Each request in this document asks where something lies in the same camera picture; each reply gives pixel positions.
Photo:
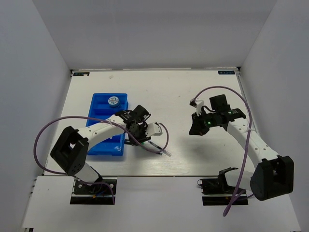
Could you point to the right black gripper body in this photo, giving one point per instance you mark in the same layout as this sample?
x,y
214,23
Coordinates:
x,y
211,121

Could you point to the green refill pen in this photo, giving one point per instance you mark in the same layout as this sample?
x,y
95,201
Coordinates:
x,y
155,150

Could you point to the blue ink refill pen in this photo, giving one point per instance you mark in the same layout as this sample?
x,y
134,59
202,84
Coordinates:
x,y
160,148

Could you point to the blue cleaning gel jar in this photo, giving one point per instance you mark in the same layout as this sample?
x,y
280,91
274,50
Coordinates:
x,y
113,101

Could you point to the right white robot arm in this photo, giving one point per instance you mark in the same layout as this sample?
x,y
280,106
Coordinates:
x,y
273,174

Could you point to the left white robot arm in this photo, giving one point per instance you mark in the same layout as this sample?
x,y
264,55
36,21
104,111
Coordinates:
x,y
71,148

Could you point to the blue plastic divided tray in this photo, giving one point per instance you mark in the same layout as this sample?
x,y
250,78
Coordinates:
x,y
107,138

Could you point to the right corner label sticker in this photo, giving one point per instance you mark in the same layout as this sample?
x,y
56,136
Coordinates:
x,y
226,72

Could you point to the corner label sticker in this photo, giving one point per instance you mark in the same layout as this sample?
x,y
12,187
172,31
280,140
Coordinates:
x,y
81,73
226,72

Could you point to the left corner label sticker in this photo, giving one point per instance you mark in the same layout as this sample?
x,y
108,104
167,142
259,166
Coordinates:
x,y
81,73

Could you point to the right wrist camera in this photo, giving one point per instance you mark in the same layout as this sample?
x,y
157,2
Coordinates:
x,y
197,104

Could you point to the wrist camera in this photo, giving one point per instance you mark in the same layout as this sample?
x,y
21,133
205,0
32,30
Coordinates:
x,y
197,104
153,129

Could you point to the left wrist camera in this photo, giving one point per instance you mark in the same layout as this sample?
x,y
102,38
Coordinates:
x,y
153,129

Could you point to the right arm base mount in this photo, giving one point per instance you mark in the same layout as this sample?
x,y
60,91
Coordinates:
x,y
218,190

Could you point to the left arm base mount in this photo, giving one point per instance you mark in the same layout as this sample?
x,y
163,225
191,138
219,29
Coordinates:
x,y
83,194

